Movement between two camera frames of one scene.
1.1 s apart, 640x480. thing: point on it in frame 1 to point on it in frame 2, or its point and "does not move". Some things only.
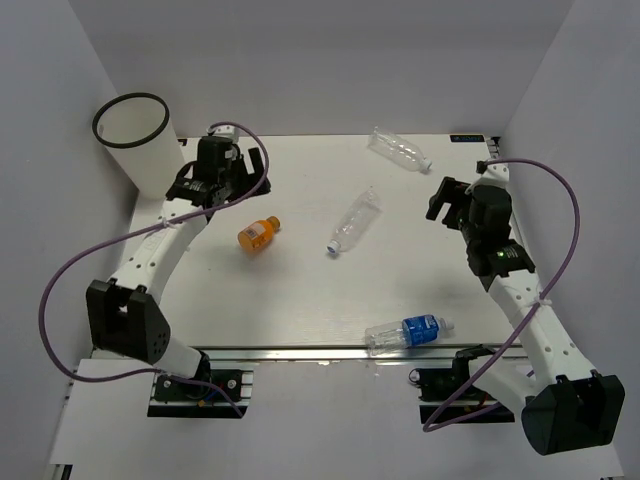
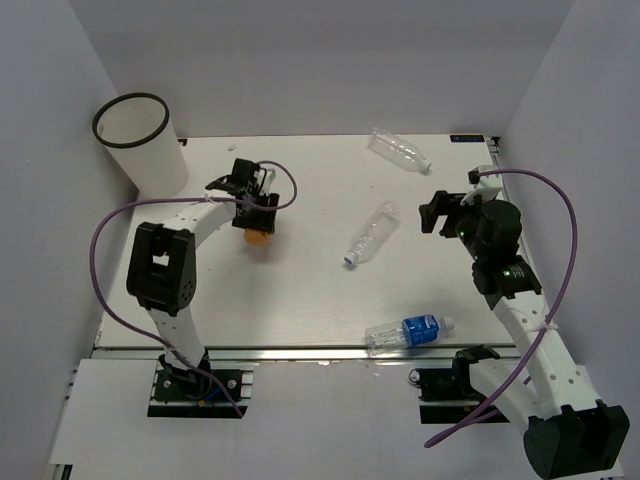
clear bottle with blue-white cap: [359, 218] to [386, 221]
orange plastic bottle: [259, 233] does not move
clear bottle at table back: [400, 151] does not move
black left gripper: [237, 163] to [263, 221]
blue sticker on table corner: [467, 138] does not move
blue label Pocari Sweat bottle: [407, 333] does not move
